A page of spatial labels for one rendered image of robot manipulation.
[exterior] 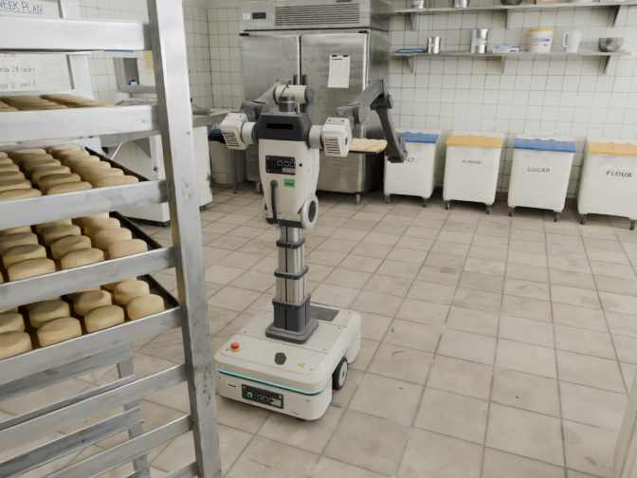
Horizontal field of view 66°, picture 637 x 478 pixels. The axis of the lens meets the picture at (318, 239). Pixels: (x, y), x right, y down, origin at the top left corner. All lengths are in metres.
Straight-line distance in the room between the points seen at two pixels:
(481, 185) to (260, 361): 3.57
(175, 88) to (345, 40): 4.53
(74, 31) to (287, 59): 4.77
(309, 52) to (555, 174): 2.67
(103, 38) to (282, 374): 1.71
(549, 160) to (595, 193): 0.52
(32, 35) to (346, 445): 1.88
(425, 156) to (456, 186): 0.44
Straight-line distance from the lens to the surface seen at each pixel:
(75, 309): 0.79
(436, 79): 5.80
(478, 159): 5.15
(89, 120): 0.61
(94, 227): 0.80
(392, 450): 2.17
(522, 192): 5.22
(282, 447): 2.16
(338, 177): 5.24
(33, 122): 0.60
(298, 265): 2.18
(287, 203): 2.04
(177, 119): 0.61
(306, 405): 2.15
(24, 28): 0.60
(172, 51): 0.60
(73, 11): 1.04
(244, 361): 2.21
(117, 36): 0.62
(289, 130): 1.97
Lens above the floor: 1.47
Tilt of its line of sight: 20 degrees down
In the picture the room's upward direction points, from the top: straight up
